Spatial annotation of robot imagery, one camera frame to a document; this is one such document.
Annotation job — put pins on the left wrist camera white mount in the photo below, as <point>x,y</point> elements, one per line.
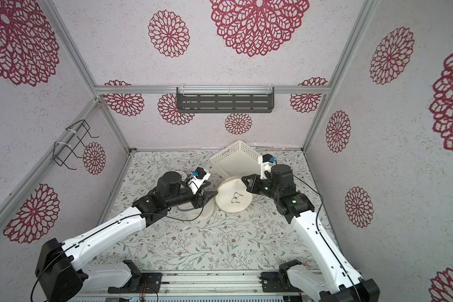
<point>198,179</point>

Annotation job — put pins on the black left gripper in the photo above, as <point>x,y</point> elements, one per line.
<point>201,200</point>

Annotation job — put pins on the dark grey wall shelf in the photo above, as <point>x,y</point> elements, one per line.
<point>203,103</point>

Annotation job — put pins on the white round alarm clock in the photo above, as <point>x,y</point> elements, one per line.
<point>182,174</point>

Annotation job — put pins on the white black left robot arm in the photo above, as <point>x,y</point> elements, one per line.
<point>62,270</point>

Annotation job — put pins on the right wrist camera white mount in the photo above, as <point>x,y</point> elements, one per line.
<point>266,163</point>

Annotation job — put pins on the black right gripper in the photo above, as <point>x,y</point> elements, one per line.
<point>257,184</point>

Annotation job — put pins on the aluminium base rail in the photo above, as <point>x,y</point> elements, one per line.
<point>245,285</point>

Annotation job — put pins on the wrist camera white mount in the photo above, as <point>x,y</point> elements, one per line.
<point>198,179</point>
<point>266,163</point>

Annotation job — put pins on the white mesh bag blue trim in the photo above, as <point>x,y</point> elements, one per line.
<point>201,213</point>

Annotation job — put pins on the black wire wall rack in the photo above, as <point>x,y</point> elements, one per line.
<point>62,151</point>

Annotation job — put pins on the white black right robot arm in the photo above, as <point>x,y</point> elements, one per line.
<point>339,280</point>

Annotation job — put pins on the white perforated plastic basket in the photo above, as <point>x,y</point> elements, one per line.
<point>236,160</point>

